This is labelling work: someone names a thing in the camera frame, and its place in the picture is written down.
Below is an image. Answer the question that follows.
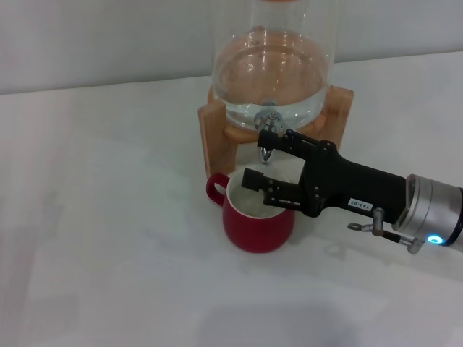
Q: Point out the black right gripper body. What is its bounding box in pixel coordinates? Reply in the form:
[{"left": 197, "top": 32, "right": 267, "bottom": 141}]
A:
[{"left": 298, "top": 142, "right": 409, "bottom": 226}]

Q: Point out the red ceramic cup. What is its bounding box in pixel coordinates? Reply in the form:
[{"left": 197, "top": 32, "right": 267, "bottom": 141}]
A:
[{"left": 205, "top": 168, "right": 296, "bottom": 254}]

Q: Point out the chrome faucet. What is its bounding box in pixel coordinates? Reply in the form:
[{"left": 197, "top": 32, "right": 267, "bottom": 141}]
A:
[{"left": 254, "top": 110, "right": 285, "bottom": 164}]

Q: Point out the wooden dispenser stand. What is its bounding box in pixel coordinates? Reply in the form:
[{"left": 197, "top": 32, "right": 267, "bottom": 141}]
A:
[{"left": 197, "top": 85, "right": 355, "bottom": 179}]

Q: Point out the glass water dispenser jar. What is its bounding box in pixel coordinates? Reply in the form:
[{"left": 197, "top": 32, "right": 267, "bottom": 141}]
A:
[{"left": 210, "top": 0, "right": 343, "bottom": 131}]

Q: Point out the silver cable plug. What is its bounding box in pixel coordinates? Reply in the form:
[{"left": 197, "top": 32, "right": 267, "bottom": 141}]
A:
[{"left": 347, "top": 207, "right": 425, "bottom": 255}]

